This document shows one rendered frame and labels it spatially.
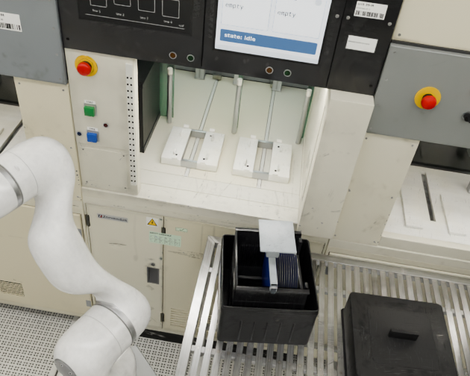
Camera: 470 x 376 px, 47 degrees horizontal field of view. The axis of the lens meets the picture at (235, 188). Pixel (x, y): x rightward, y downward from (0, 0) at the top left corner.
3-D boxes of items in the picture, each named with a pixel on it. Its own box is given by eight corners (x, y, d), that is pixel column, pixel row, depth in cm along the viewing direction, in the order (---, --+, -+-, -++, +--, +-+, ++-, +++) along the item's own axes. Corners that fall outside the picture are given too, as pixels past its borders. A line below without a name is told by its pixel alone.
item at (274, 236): (228, 271, 178) (238, 202, 157) (289, 274, 179) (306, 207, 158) (228, 336, 159) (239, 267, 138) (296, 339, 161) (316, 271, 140)
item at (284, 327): (218, 268, 179) (221, 233, 168) (299, 273, 181) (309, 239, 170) (216, 341, 158) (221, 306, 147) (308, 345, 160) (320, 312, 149)
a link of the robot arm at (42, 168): (86, 362, 119) (134, 312, 130) (119, 373, 112) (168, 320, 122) (-35, 167, 100) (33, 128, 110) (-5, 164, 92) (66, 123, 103)
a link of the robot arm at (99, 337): (147, 367, 130) (145, 309, 114) (92, 430, 118) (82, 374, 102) (110, 342, 134) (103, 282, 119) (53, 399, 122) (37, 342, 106)
